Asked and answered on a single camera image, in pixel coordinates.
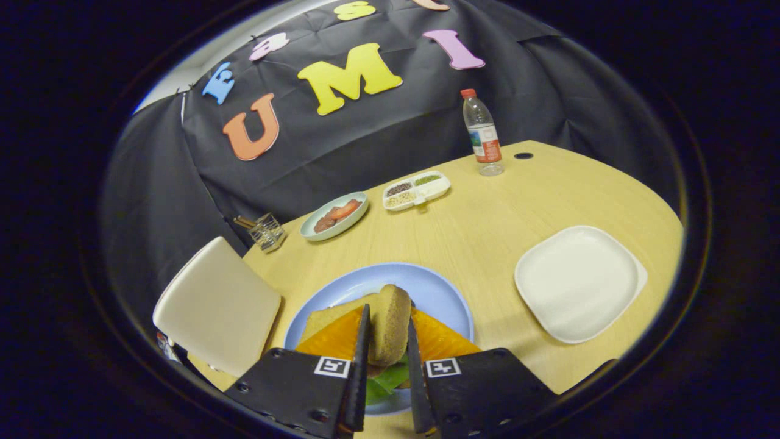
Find white square plate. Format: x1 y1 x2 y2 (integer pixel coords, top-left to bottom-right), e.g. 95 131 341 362
514 225 648 345

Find white divided seasoning tray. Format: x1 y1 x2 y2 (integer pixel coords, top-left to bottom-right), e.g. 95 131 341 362
382 170 452 212

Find green lettuce leaf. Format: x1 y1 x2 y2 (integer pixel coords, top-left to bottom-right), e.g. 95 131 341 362
364 354 411 406

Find black backdrop cloth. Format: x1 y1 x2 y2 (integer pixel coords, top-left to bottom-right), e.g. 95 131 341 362
101 0 680 318

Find light blue round plate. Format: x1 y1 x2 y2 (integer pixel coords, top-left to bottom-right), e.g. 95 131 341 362
283 262 475 416

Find pale green round plate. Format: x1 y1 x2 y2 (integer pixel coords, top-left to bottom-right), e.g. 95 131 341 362
299 191 370 243

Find red tomato slice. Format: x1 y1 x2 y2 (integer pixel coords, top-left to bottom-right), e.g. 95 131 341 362
329 199 361 221

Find white toaster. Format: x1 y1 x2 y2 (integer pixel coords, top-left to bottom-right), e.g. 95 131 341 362
152 236 283 379

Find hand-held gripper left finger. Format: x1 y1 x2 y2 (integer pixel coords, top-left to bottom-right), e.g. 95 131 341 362
224 304 372 439

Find clear bottle with red cap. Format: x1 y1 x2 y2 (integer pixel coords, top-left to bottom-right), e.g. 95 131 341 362
460 88 505 177

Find brown meat pieces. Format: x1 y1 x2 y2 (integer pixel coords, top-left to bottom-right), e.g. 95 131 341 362
313 206 342 234

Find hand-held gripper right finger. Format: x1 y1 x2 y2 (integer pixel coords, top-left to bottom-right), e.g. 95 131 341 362
406 307 558 439

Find brown toasted bread slice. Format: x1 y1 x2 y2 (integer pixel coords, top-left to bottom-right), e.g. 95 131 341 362
302 284 413 368

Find metal wire holder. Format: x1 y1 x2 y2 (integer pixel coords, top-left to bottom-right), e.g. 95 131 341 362
233 212 288 254

